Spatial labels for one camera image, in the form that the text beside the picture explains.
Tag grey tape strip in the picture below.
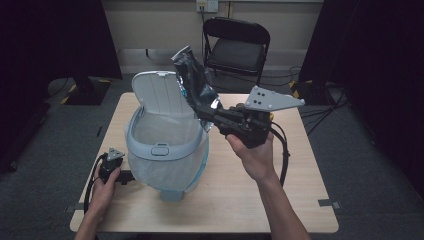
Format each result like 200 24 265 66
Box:
318 198 342 211
64 201 88 214

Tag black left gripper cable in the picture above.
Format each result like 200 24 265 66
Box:
82 153 108 215

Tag black folding chair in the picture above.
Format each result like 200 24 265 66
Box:
202 16 272 94

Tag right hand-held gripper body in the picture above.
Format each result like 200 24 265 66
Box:
216 85 306 150

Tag white grey lidded trash bin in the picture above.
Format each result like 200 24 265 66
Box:
124 70 211 203

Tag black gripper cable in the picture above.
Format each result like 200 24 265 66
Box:
269 121 291 188
82 153 108 215

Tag person's left hand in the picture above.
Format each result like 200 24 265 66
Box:
87 167 122 217

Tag black stand base striped tape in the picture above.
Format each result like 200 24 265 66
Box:
288 79 335 106
59 76 113 107

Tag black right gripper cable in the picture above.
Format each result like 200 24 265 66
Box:
269 121 291 188

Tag black floor cables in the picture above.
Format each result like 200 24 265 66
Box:
299 82 350 136

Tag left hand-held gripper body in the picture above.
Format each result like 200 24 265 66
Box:
98 147 126 184

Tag white wall outlet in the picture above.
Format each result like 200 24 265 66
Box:
195 0 220 14

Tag clear plastic bin liner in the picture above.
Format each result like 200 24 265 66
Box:
127 109 211 193

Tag black cable from wall outlet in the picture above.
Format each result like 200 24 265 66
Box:
199 9 206 56

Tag dark curtain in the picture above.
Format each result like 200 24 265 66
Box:
297 0 424 201
0 0 123 175

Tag person's right hand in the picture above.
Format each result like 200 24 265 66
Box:
225 132 278 183

